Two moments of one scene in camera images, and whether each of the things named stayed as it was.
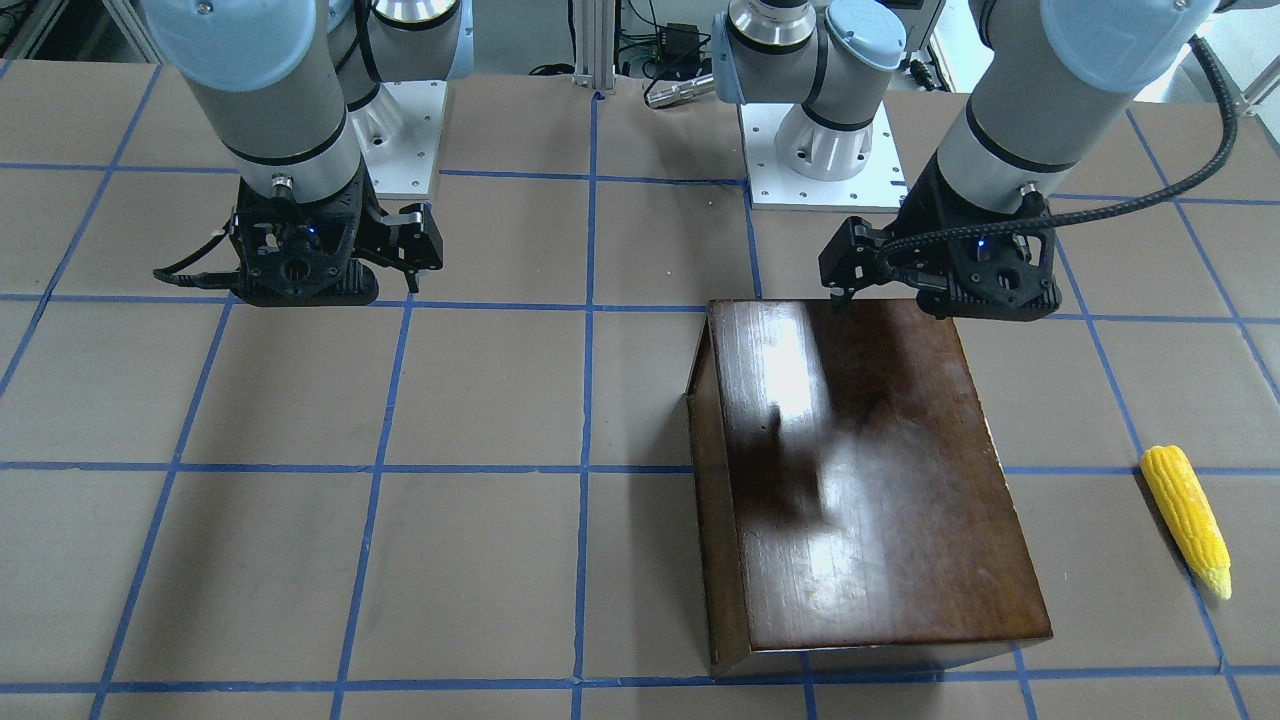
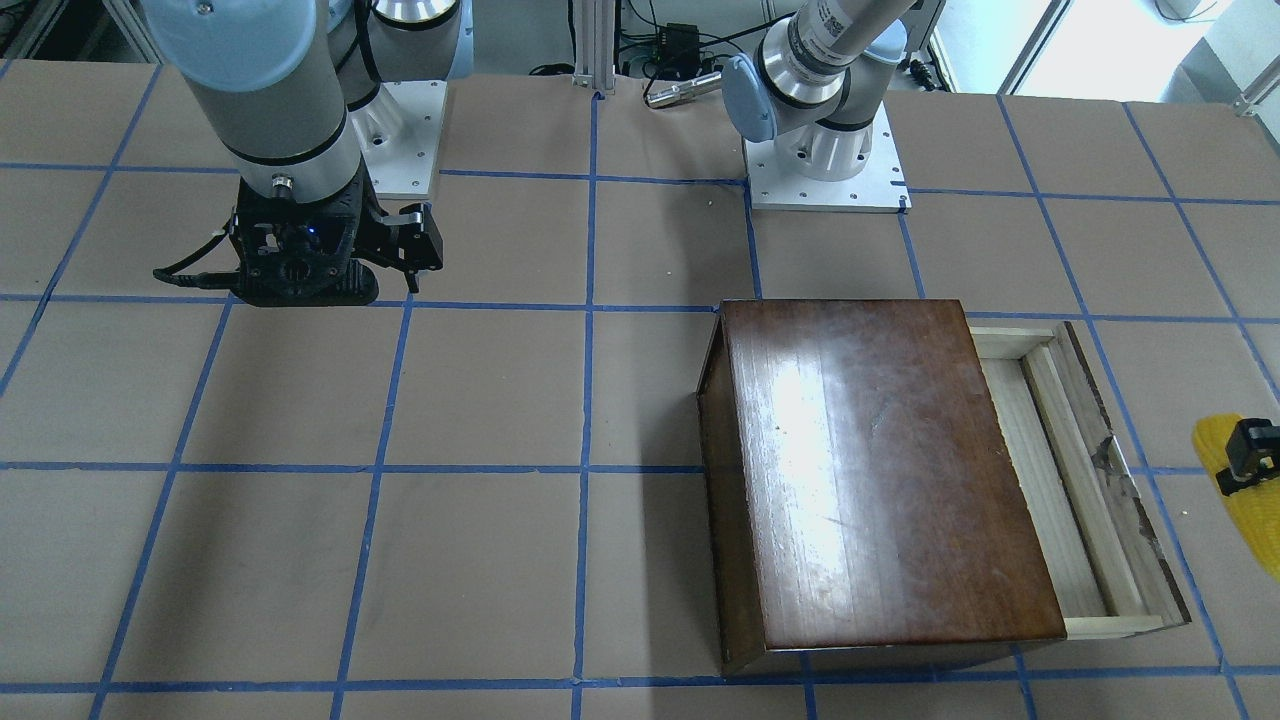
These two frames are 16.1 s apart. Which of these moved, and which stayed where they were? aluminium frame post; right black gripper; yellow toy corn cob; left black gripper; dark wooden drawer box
Moved: yellow toy corn cob; left black gripper
Stayed: right black gripper; aluminium frame post; dark wooden drawer box
